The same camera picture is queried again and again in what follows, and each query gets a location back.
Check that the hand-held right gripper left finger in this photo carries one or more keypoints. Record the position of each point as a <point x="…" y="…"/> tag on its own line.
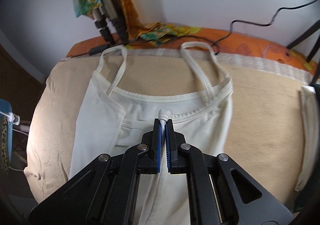
<point x="158" y="148"/>

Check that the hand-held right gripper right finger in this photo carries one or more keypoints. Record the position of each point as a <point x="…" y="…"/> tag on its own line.
<point x="169" y="150"/>

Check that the white camisole top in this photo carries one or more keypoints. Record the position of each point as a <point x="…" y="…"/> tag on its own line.
<point x="140" y="105"/>

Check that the beige blanket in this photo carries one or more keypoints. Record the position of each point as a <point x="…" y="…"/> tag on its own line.
<point x="262" y="115"/>

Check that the orange printed bedsheet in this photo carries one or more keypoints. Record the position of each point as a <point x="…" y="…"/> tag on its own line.
<point x="240" y="43"/>

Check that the white folded cloth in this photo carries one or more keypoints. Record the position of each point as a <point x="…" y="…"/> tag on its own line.
<point x="306" y="137"/>

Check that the black tripod legs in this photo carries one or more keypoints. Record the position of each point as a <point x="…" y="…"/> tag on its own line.
<point x="110" y="15"/>

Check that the white charger plug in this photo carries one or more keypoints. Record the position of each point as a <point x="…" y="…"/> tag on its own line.
<point x="13" y="118"/>

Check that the leopard print cloth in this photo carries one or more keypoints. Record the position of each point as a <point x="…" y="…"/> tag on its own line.
<point x="4" y="145"/>

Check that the black stand legs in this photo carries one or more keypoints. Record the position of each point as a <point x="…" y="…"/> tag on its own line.
<point x="306" y="37"/>

